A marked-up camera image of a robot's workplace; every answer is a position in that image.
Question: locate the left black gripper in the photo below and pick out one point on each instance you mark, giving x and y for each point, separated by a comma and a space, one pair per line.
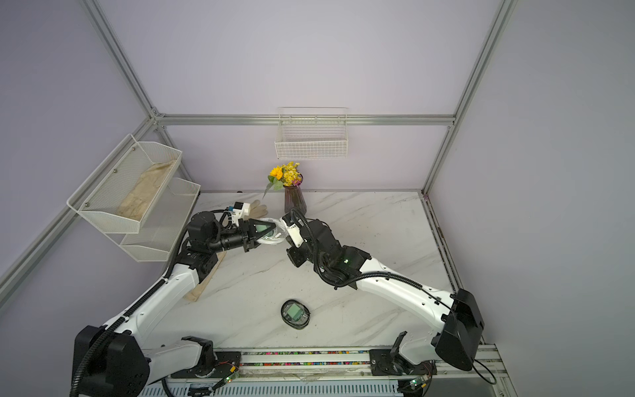
248, 231

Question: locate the aluminium front rail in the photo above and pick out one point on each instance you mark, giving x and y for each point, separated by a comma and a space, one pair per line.
339, 371

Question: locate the lower white mesh shelf bin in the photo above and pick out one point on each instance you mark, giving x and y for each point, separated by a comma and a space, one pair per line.
159, 234

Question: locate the yellow flower bouquet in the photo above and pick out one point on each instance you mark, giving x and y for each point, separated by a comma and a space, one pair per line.
284, 176

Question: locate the beige leather glove on table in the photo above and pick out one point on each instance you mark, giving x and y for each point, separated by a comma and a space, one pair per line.
195, 294

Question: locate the upper white mesh shelf bin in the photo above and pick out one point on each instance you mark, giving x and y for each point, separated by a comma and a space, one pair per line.
98, 198

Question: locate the green charger plug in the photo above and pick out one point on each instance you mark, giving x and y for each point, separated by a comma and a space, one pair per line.
295, 312

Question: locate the white knit glove on table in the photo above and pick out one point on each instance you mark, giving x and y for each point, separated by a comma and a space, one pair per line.
258, 210

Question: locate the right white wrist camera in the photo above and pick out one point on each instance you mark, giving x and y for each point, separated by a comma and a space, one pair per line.
293, 230

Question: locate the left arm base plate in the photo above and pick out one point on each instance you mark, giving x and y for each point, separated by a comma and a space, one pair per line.
225, 364

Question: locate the white mesh shelf bin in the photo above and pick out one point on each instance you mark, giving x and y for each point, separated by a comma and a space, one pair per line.
159, 234
98, 198

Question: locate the white wire wall basket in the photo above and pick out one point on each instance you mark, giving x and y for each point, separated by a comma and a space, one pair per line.
306, 133

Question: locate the beige glove in bin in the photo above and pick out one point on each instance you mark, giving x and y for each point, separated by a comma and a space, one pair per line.
137, 202

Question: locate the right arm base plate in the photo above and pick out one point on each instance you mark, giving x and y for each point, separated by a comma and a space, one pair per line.
382, 362

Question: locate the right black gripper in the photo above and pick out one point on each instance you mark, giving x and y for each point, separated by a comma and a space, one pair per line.
301, 258

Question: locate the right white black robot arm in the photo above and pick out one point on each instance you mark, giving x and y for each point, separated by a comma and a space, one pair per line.
454, 318

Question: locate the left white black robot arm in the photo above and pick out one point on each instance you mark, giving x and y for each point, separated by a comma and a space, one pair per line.
114, 360

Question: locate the dark glass flower vase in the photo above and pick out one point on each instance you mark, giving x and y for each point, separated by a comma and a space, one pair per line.
294, 198

